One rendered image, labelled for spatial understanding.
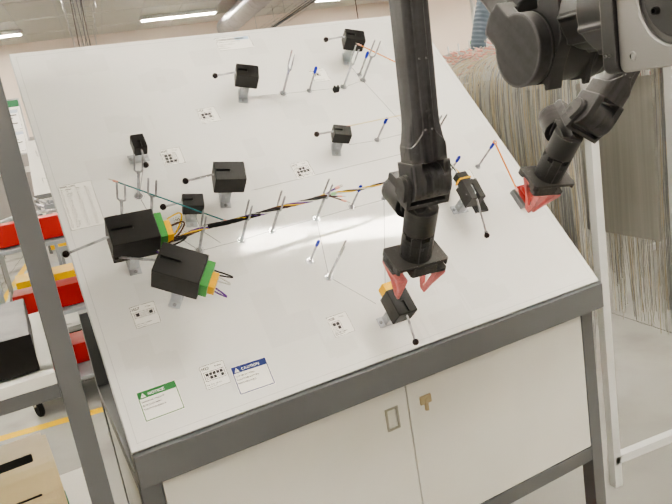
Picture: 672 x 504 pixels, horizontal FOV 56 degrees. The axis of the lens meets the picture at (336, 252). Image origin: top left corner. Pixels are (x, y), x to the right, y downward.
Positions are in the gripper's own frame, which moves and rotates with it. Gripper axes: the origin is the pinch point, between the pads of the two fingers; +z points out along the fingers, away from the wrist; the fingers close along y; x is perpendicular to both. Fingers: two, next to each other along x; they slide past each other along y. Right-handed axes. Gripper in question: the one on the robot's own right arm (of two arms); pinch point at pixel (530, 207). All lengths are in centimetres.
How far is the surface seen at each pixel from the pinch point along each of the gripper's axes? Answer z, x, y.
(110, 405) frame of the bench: 58, -6, 90
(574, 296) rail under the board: 25.0, 7.5, -19.8
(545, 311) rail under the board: 26.0, 9.8, -10.2
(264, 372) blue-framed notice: 25, 14, 60
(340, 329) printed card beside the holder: 23.6, 7.2, 42.2
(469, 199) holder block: 11.2, -15.8, 3.3
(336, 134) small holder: 6.6, -38.2, 31.3
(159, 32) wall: 505, -1029, -41
